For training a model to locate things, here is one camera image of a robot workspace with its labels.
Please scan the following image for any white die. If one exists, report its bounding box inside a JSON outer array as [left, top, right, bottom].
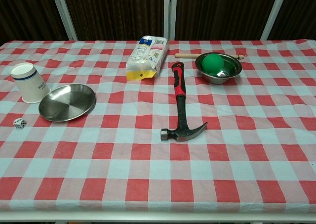
[[13, 118, 27, 130]]

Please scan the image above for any green ball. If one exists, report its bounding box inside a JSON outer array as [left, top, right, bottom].
[[202, 54, 224, 73]]

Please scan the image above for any round steel plate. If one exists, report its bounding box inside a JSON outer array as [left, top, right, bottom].
[[38, 84, 97, 123]]

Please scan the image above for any red white checkered tablecloth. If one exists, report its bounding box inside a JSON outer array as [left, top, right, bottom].
[[0, 40, 316, 212]]

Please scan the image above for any red black claw hammer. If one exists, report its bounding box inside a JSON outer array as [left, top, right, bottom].
[[160, 62, 208, 142]]

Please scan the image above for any steel bowl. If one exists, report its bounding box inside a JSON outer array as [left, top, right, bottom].
[[195, 52, 243, 85]]

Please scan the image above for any thin wooden stick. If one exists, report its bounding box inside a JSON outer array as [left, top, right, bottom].
[[175, 53, 247, 60]]

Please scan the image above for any white paper cup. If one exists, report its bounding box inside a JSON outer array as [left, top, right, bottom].
[[9, 62, 52, 104]]

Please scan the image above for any white plastic tissue pack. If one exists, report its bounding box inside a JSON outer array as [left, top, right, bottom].
[[125, 35, 169, 82]]

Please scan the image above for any dark pleated screen panel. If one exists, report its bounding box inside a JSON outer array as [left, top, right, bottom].
[[169, 0, 289, 41], [261, 0, 316, 41], [49, 0, 171, 42], [0, 0, 78, 46]]

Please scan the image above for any white table frame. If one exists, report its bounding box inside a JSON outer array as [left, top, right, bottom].
[[0, 210, 316, 224]]

